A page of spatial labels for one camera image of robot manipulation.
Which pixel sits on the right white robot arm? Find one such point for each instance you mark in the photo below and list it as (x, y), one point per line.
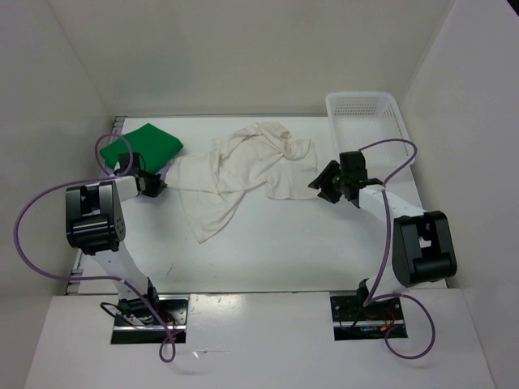
(418, 246)

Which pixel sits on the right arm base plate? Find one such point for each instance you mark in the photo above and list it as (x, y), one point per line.
(352, 321)

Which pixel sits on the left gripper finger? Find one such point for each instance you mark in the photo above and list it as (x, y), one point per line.
(155, 189)
(147, 177)

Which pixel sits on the white plastic basket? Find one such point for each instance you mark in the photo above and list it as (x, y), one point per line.
(357, 119)

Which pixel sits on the white t shirt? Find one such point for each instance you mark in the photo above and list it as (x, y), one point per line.
(264, 154)

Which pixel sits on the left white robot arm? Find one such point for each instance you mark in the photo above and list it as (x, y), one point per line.
(96, 226)

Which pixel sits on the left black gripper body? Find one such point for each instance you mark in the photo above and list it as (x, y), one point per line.
(148, 189)

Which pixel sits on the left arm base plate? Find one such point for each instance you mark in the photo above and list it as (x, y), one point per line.
(128, 329)

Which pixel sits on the green t shirt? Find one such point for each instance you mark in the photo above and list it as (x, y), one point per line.
(155, 147)

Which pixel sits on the purple t shirt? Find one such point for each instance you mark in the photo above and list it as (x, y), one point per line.
(163, 171)

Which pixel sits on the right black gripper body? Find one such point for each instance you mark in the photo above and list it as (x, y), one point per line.
(339, 182)

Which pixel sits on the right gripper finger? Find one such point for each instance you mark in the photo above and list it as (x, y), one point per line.
(325, 178)
(331, 196)

